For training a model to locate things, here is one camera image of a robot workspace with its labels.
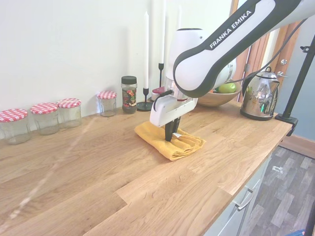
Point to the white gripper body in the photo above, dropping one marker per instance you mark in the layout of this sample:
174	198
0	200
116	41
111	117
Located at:
167	111

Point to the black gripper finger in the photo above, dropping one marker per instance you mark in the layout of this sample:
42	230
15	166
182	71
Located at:
177	125
169	132

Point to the yellow cloth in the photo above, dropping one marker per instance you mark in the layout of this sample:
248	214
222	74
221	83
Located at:
177	150

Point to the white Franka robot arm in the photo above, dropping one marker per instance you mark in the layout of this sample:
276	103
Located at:
221	49

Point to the black candle holder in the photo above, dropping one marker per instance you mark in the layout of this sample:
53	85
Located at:
161	73
145	106

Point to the spice jar black lid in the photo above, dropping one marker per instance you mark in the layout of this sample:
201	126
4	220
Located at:
129	98

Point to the wooden fruit bowl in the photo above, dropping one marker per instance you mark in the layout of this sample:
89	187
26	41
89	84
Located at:
216	99

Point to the glass jar red gingham lid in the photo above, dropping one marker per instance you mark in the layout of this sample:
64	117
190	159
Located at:
45	120
14	127
106	104
70	114

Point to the green apple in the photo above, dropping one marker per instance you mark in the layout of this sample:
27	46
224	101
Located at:
227	88

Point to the tall white taper candle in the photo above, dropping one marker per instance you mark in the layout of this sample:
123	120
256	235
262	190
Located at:
163	41
146	49

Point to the stainless steel kettle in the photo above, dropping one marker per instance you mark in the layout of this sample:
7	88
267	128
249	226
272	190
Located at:
261	98

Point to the white kitchen base cabinet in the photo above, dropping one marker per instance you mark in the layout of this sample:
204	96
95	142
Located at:
226	221

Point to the black Ulanzi clamp stand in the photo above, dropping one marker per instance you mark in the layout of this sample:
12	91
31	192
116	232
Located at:
286	120

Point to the silver door lock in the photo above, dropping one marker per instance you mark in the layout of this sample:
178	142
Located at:
284	61

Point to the wooden door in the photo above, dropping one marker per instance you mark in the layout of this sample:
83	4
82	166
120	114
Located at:
292	64

